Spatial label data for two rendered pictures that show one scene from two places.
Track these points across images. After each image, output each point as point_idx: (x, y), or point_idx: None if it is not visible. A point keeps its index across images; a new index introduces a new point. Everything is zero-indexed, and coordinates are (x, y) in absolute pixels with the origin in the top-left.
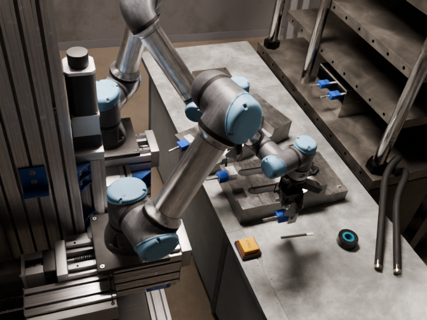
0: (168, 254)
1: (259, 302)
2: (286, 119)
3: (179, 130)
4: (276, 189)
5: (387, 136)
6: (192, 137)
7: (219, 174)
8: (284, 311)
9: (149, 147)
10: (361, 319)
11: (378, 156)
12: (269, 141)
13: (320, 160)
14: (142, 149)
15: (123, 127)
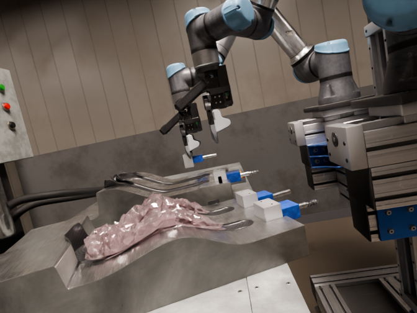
0: (304, 108)
1: (242, 170)
2: (33, 231)
3: (291, 289)
4: (176, 181)
5: (1, 184)
6: (260, 204)
7: (237, 171)
8: (229, 171)
9: (343, 122)
10: (185, 176)
11: (11, 218)
12: None
13: (79, 216)
14: (355, 120)
15: (387, 71)
